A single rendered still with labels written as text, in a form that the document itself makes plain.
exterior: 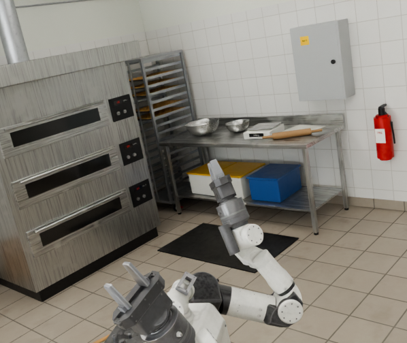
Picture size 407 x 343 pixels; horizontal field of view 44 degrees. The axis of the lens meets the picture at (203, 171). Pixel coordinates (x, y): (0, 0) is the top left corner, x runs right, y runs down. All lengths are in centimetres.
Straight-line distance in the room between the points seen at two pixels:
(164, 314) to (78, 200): 375
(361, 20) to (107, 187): 278
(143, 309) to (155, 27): 566
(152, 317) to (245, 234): 61
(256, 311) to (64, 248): 324
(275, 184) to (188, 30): 219
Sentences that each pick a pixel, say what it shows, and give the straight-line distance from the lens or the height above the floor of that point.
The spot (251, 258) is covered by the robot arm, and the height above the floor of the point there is 127.
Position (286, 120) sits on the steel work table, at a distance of 537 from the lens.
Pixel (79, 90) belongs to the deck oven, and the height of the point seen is 168.
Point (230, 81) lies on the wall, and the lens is 580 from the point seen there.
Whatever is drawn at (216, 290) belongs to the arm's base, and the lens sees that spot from 158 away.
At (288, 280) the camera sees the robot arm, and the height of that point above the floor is 120.
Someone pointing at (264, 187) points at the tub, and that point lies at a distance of 507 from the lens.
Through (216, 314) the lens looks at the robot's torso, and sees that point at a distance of 148.
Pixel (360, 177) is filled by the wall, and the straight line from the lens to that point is 524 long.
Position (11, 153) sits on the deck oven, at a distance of 432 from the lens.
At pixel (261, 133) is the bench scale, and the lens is 492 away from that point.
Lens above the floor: 198
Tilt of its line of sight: 15 degrees down
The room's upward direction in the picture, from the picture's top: 11 degrees counter-clockwise
